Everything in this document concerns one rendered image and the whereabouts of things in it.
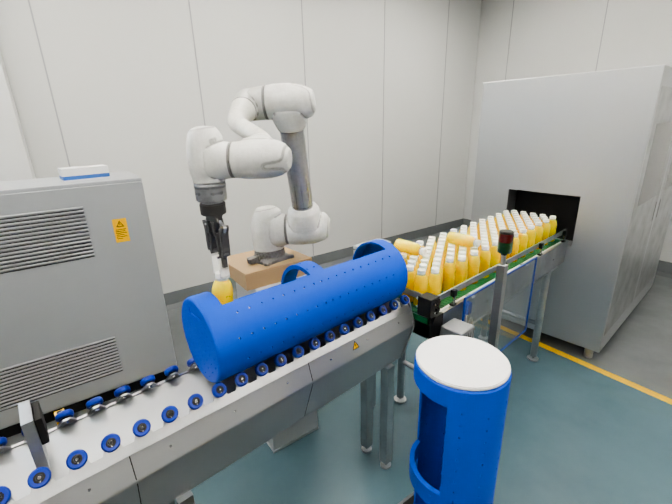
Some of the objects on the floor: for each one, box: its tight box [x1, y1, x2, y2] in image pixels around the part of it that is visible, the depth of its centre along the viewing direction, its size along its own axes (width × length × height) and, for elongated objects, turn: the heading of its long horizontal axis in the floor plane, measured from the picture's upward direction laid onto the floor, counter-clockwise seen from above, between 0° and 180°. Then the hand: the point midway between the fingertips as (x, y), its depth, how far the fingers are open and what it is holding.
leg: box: [360, 375, 373, 453], centre depth 202 cm, size 6×6×63 cm
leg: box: [379, 364, 395, 470], centre depth 192 cm, size 6×6×63 cm
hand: (220, 265), depth 119 cm, fingers closed on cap, 4 cm apart
